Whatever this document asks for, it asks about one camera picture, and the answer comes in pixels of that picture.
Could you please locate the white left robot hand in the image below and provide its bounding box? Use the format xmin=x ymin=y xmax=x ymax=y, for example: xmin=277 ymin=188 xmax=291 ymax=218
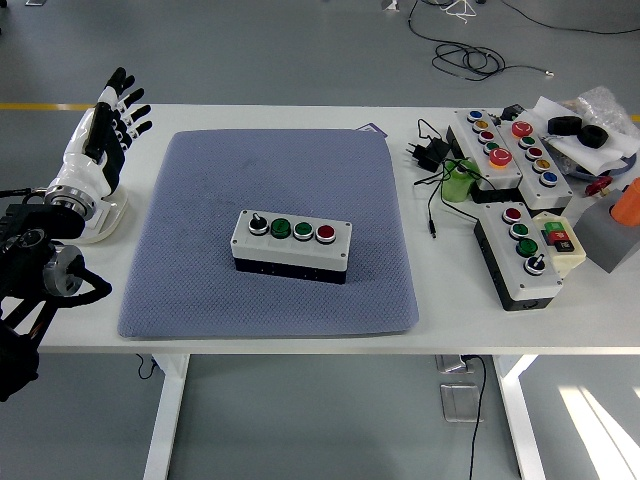
xmin=47 ymin=67 xmax=154 ymax=202

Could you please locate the grey four-button control box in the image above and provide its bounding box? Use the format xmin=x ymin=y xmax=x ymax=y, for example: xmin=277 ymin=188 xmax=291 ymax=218
xmin=472 ymin=201 xmax=564 ymax=312
xmin=229 ymin=209 xmax=354 ymax=286

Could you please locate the grey five-button control box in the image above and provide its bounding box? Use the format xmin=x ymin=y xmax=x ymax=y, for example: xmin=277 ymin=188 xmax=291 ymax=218
xmin=444 ymin=108 xmax=525 ymax=204
xmin=494 ymin=118 xmax=575 ymax=211

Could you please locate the grey-blue textured mat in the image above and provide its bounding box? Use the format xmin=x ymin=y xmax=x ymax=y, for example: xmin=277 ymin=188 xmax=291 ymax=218
xmin=116 ymin=128 xmax=420 ymax=340

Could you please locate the white table leg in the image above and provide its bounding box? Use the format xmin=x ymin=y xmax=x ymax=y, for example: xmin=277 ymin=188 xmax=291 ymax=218
xmin=142 ymin=353 xmax=191 ymax=480
xmin=492 ymin=353 xmax=546 ymax=480

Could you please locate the purple card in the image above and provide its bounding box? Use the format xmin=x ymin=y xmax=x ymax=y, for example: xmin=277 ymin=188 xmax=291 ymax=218
xmin=353 ymin=122 xmax=390 ymax=140

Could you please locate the black power adapter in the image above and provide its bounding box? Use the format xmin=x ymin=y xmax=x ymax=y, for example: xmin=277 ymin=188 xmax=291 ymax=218
xmin=402 ymin=137 xmax=451 ymax=174

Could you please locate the green plastic bottle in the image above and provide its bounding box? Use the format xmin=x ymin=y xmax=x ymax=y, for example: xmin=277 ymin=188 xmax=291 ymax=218
xmin=439 ymin=157 xmax=481 ymax=204

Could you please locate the metal floor socket plate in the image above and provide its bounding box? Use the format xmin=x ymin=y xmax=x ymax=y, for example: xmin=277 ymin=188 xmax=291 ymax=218
xmin=439 ymin=382 xmax=485 ymax=424
xmin=434 ymin=353 xmax=471 ymax=374

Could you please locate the red knob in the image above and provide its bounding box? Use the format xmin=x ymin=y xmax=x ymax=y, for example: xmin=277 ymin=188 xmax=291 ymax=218
xmin=585 ymin=175 xmax=614 ymax=197

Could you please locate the white foam sheet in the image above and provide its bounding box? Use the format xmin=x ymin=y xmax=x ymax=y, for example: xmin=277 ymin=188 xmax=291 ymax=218
xmin=529 ymin=95 xmax=640 ymax=174

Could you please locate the clear bubble wrap bag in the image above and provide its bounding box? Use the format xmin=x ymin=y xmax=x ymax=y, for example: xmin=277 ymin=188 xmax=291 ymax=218
xmin=562 ymin=85 xmax=640 ymax=139

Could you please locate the grey wedge block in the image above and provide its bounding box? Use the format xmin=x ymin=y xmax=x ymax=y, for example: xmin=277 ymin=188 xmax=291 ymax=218
xmin=571 ymin=188 xmax=640 ymax=274

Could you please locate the blue-grey round plate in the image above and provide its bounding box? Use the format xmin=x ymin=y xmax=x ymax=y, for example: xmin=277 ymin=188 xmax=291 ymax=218
xmin=564 ymin=149 xmax=639 ymax=180

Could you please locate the orange cylinder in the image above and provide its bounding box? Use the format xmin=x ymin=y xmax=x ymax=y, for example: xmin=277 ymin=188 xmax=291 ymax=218
xmin=609 ymin=177 xmax=640 ymax=226

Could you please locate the small black cable loop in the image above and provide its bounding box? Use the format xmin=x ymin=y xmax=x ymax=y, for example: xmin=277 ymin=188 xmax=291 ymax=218
xmin=135 ymin=352 xmax=159 ymax=380

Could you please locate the black adapter cord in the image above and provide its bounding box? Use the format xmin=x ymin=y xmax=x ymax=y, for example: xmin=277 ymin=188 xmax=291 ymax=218
xmin=412 ymin=117 xmax=485 ymax=240

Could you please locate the black cable under table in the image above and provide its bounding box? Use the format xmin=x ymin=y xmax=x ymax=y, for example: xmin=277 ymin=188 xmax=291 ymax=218
xmin=459 ymin=353 xmax=489 ymax=480

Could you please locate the black foam ring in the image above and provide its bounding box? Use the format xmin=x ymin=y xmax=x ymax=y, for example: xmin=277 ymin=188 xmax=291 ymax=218
xmin=546 ymin=115 xmax=584 ymax=136
xmin=579 ymin=124 xmax=611 ymax=149

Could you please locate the coiled black floor cable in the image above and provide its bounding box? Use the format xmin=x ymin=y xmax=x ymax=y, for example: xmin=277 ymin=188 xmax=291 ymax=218
xmin=405 ymin=0 xmax=557 ymax=82

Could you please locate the cream three-button switch box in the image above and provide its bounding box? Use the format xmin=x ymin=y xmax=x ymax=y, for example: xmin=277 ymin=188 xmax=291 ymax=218
xmin=530 ymin=210 xmax=587 ymax=279

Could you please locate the long black floor cable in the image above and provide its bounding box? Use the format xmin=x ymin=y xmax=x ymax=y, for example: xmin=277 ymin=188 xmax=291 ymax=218
xmin=499 ymin=0 xmax=640 ymax=36

